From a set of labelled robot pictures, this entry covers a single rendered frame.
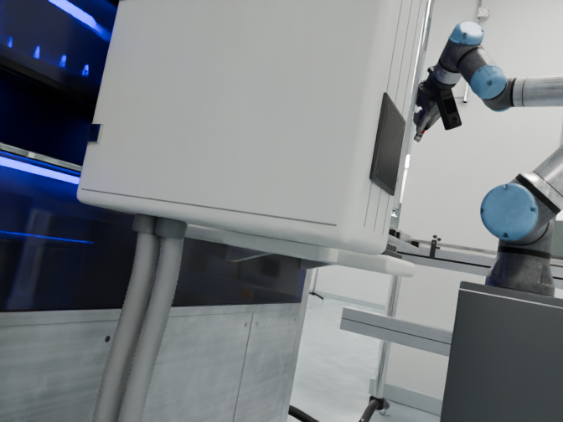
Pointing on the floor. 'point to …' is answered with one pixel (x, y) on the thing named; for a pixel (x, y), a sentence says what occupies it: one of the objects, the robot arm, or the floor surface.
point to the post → (296, 346)
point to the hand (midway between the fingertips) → (423, 130)
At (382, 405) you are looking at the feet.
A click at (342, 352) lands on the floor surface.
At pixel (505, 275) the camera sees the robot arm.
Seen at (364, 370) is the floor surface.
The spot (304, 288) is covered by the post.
